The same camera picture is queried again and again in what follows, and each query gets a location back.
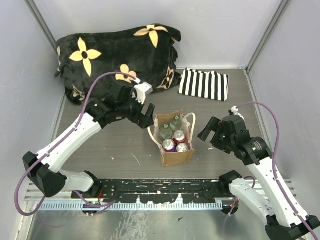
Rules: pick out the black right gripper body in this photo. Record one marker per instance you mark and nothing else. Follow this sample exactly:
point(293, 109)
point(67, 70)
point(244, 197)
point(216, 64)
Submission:
point(222, 141)

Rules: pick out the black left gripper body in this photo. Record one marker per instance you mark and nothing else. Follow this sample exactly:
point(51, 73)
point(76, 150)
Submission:
point(132, 110)

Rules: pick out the burlap canvas tote bag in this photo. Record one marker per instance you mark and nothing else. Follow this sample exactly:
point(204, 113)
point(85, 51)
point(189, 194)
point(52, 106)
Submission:
point(169, 159)

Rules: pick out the glass soda water bottle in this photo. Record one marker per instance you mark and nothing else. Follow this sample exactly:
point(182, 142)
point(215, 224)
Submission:
point(176, 123)

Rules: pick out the purple can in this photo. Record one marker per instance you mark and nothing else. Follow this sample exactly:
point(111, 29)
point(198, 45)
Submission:
point(169, 145)
point(182, 147)

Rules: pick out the red soda can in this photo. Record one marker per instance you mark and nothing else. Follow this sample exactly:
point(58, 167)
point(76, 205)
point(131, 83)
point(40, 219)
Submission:
point(179, 137)

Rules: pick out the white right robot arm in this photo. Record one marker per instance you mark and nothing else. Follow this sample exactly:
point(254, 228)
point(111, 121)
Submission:
point(282, 215)

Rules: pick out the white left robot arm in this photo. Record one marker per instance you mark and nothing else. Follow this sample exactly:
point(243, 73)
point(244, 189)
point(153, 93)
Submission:
point(44, 168)

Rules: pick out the black white striped cloth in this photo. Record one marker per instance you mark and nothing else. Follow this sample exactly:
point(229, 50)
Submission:
point(207, 85)

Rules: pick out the black floral plush blanket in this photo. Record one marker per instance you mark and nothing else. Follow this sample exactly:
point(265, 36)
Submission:
point(89, 63)

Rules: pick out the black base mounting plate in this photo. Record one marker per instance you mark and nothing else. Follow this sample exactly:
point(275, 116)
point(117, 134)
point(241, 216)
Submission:
point(159, 191)

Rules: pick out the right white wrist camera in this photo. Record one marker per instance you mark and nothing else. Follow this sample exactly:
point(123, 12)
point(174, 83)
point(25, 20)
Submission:
point(235, 111)

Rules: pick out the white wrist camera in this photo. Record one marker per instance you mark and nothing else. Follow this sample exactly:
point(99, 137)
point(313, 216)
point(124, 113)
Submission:
point(141, 92)
point(235, 111)

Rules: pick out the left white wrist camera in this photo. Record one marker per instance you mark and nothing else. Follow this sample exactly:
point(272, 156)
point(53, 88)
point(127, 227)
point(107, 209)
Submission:
point(141, 92)

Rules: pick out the white slotted cable duct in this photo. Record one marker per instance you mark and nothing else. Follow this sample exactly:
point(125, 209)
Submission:
point(176, 206)

